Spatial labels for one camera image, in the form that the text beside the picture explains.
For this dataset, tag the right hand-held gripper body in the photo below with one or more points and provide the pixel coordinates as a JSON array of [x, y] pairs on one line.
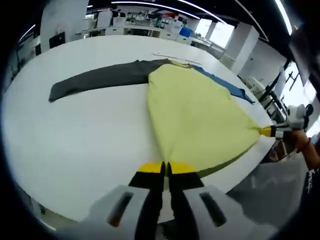
[[297, 117]]

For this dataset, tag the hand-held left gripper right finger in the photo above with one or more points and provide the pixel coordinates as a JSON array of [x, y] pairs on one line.
[[185, 197]]

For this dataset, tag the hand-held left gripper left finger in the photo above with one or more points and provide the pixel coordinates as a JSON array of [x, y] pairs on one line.
[[147, 197]]

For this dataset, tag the yellow garment with grey and blue sleeves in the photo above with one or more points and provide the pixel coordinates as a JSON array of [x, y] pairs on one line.
[[195, 112]]

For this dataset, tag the person's right hand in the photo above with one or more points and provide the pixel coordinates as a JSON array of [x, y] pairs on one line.
[[298, 140]]

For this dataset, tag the office chair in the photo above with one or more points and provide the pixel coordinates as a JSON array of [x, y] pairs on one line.
[[282, 151]]

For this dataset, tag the white pillar by window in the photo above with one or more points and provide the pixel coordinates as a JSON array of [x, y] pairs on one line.
[[241, 47]]

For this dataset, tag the blue bin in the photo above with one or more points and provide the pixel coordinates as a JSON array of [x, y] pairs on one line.
[[186, 32]]

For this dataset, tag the white shelving with clutter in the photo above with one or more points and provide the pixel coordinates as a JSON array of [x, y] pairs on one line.
[[140, 20]]

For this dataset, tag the black box at pillar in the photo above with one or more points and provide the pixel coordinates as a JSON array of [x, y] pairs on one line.
[[57, 40]]

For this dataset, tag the white square pillar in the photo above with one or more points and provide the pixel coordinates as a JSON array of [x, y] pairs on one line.
[[62, 20]]

